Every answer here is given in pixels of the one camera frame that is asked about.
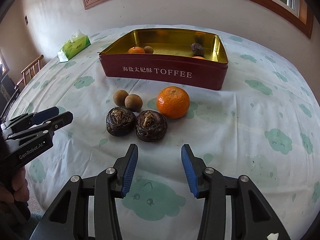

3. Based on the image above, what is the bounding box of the dark water chestnut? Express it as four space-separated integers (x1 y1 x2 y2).
106 107 136 137
190 42 205 57
136 109 168 142

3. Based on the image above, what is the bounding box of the small orange mandarin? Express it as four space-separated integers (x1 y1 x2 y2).
127 46 145 54

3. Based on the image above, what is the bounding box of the brown longan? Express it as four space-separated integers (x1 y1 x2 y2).
143 46 154 54
113 89 129 107
125 94 143 112

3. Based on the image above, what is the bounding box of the large orange mandarin back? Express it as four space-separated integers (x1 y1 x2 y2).
156 86 190 119

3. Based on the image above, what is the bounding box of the orange mandarin front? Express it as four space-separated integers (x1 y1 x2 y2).
192 56 205 60

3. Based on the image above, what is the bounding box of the left hand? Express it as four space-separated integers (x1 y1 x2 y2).
0 167 29 203

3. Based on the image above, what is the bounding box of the wooden chair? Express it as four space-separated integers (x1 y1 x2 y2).
16 55 44 87

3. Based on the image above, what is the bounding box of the green tissue pack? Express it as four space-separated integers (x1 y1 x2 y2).
57 29 91 62

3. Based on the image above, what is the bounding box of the white cloud-print tablecloth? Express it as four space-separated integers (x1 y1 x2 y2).
8 26 319 239

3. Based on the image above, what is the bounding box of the red toffee tin box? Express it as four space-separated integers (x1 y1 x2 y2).
99 28 228 90

